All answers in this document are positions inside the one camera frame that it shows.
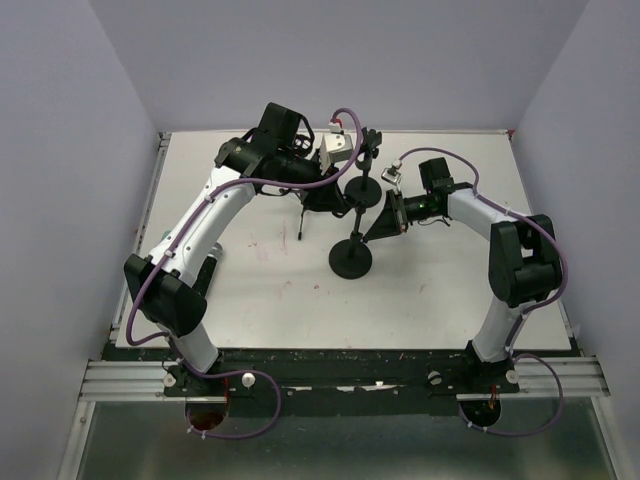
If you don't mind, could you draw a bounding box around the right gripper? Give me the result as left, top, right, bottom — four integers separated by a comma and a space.
365, 189, 439, 241

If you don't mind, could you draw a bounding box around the black round-base clip stand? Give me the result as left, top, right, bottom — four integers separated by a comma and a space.
344, 127, 382, 208

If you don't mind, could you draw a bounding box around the black silver-head microphone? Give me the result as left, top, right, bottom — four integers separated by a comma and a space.
192, 242, 224, 297

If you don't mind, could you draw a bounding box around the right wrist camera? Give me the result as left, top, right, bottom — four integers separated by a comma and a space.
381, 159, 403, 194

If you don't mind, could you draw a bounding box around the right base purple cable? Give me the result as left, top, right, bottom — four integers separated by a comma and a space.
457, 352, 564, 436

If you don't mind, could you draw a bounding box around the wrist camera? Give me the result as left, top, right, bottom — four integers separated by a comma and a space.
381, 159, 403, 194
319, 132, 353, 174

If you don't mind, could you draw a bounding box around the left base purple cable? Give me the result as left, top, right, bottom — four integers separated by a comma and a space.
187, 369, 284, 442

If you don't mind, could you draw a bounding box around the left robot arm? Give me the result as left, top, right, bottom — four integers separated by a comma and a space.
124, 103, 363, 395

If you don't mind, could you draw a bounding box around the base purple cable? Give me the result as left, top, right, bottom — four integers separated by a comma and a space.
187, 369, 284, 442
457, 352, 564, 436

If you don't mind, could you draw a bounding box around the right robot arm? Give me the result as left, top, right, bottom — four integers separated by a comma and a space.
363, 157, 564, 392

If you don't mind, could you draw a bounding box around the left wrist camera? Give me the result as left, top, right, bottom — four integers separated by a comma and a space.
319, 132, 353, 174

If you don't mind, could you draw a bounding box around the black tripod shock-mount stand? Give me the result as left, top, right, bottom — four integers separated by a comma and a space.
294, 130, 315, 241

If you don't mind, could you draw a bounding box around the black mounting rail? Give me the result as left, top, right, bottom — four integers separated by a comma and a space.
164, 344, 521, 419

